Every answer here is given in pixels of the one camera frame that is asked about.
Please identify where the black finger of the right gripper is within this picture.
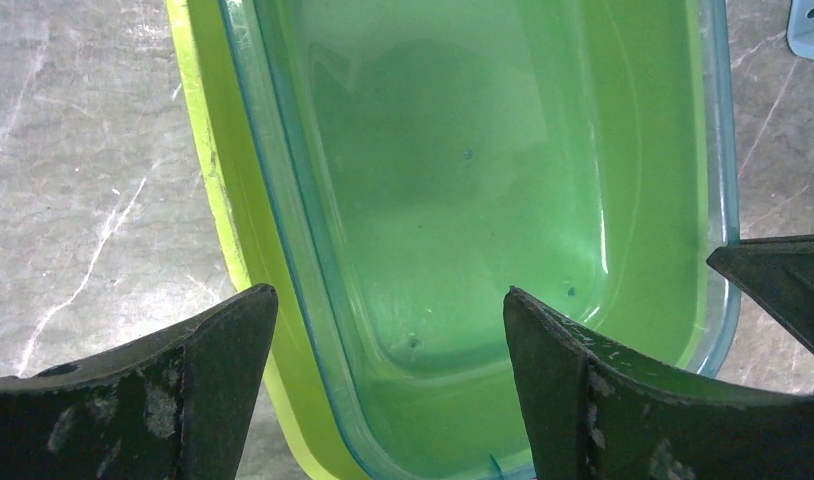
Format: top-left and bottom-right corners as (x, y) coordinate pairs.
(706, 234), (814, 355)

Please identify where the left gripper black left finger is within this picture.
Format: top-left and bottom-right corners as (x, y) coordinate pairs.
(0, 284), (278, 479)

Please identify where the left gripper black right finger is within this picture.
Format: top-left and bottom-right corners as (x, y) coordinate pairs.
(503, 288), (814, 479)

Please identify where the light blue plastic basket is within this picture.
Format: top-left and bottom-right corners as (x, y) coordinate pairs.
(786, 0), (814, 61)

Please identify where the dark green plastic basket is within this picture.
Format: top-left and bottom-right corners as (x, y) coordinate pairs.
(219, 1), (739, 479)

